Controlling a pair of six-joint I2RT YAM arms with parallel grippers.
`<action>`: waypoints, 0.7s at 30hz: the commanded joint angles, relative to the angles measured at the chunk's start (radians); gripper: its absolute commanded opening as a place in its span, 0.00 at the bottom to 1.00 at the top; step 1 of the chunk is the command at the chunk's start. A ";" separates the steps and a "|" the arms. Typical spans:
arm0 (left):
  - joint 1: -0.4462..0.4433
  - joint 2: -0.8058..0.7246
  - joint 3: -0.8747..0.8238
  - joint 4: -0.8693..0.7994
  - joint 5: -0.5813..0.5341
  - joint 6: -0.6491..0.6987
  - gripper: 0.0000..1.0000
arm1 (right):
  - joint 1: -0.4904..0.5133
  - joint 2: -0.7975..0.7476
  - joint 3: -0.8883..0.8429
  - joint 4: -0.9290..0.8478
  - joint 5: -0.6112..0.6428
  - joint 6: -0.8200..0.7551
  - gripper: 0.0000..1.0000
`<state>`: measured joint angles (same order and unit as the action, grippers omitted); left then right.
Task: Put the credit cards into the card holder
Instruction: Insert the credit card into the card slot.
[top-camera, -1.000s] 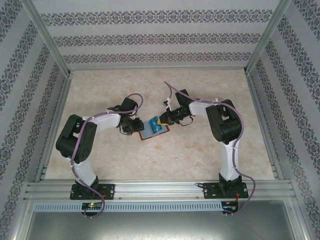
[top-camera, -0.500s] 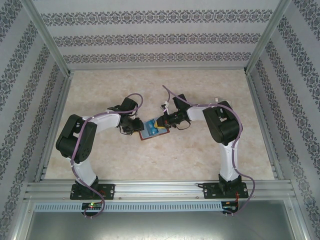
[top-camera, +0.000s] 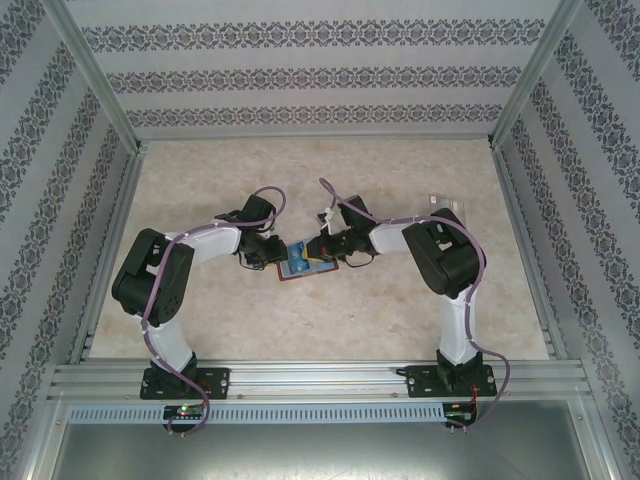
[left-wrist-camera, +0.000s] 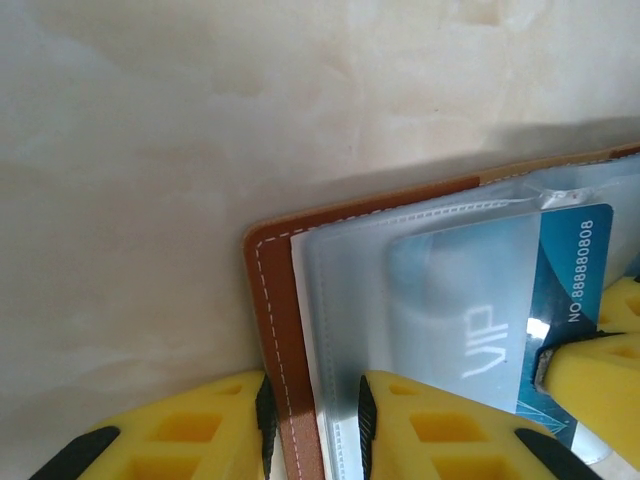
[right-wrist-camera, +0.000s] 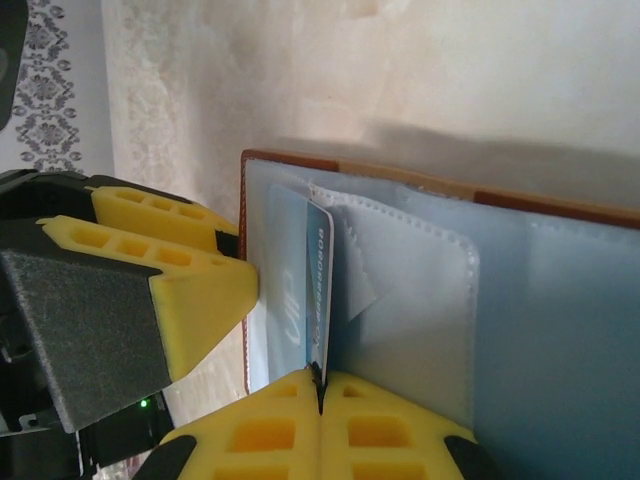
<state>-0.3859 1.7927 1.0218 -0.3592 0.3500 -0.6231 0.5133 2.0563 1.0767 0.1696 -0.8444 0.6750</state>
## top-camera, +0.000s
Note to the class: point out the brown leather card holder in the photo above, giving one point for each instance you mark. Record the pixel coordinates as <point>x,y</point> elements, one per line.
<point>325,268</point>

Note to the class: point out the blue credit card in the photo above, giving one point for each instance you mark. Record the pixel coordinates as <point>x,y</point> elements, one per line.
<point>298,260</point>

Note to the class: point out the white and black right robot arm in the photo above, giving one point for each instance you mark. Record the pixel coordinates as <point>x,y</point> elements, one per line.
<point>457,330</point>

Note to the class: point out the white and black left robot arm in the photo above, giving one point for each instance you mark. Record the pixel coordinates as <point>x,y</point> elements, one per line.
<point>172,340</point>

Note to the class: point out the clear acrylic card stand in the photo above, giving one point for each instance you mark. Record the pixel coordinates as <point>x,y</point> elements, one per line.
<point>440,202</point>

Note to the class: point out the wide aluminium extrusion beam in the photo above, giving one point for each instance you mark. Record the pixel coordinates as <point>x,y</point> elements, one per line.
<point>320,380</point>

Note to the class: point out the grey metal sheet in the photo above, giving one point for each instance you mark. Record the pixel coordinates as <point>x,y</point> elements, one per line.
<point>320,455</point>

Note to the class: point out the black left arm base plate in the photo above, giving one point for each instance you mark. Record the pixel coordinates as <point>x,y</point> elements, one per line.
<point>217,382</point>

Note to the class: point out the aluminium frame rail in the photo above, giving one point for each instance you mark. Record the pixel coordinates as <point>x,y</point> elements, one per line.
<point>517,220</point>
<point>111,250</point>

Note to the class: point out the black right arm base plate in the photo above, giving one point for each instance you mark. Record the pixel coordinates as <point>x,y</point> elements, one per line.
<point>420,382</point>

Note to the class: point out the aluminium frame post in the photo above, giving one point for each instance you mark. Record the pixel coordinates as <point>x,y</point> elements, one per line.
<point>529,75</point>
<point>42,440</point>
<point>100,75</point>
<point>602,440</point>

